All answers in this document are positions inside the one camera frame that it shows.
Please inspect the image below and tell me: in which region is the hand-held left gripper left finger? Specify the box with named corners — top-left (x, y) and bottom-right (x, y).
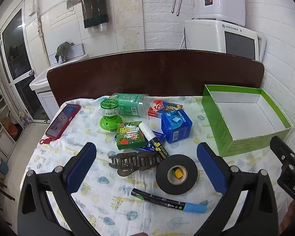
top-left (17, 142), bottom-right (106, 236)

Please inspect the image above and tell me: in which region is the white storage shelf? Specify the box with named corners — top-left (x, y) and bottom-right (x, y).
top-left (0, 79), bottom-right (25, 158)

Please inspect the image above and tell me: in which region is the teal bin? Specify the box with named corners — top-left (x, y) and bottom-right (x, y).
top-left (0, 156), bottom-right (9, 175)

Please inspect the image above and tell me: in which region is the black marker blue cap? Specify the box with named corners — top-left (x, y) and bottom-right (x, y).
top-left (131, 188), bottom-right (207, 213)

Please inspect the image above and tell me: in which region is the dark wall-mounted dispenser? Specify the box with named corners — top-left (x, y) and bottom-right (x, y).
top-left (81, 0), bottom-right (110, 33)

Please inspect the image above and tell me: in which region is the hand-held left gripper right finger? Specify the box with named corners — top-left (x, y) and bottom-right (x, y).
top-left (194, 142), bottom-right (278, 236)

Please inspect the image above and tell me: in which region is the brown hair claw clip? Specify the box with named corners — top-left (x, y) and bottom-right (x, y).
top-left (108, 152), bottom-right (163, 177)

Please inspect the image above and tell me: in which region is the red and blue card box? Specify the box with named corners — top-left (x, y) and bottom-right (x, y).
top-left (147, 99), bottom-right (183, 118)

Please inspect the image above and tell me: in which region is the brown wooden headboard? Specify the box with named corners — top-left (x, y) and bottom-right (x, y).
top-left (47, 50), bottom-right (265, 106)

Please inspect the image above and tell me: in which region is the blue square tin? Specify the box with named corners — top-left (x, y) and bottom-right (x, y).
top-left (161, 109), bottom-right (193, 143)

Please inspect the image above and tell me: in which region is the black tape roll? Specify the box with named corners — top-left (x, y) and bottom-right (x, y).
top-left (156, 154), bottom-right (198, 194)

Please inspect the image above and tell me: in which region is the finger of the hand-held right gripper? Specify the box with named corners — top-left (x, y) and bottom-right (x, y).
top-left (270, 136), bottom-right (295, 172)

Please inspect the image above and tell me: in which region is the small green printed box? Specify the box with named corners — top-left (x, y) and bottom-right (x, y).
top-left (116, 121), bottom-right (146, 150)

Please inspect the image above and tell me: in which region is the white sink cabinet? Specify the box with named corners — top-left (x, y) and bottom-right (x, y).
top-left (37, 91), bottom-right (59, 121)

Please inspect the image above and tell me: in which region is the clear bottle green label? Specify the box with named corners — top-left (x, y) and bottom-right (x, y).
top-left (109, 93), bottom-right (150, 117)

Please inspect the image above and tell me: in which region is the white sink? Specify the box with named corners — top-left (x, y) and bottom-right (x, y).
top-left (29, 54), bottom-right (89, 91)

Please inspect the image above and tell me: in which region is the white appliance with dark window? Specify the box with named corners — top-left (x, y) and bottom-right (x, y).
top-left (184, 19), bottom-right (266, 63)

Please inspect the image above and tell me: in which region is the white water purifier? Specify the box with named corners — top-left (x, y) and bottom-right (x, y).
top-left (192, 0), bottom-right (246, 26)

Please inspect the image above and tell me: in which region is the glass door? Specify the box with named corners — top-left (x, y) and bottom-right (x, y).
top-left (0, 0), bottom-right (52, 123)

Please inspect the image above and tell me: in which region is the green plastic jar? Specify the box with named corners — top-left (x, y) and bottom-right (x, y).
top-left (100, 99), bottom-right (123, 130)

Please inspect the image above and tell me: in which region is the black marker white cap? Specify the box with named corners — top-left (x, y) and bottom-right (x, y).
top-left (139, 122), bottom-right (169, 161)

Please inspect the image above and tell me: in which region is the phone in red case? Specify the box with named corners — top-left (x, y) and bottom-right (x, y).
top-left (45, 104), bottom-right (81, 139)

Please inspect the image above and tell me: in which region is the green cardboard box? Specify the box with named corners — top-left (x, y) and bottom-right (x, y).
top-left (202, 84), bottom-right (292, 157)

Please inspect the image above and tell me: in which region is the printed blanket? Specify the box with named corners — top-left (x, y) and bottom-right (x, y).
top-left (21, 95), bottom-right (293, 236)

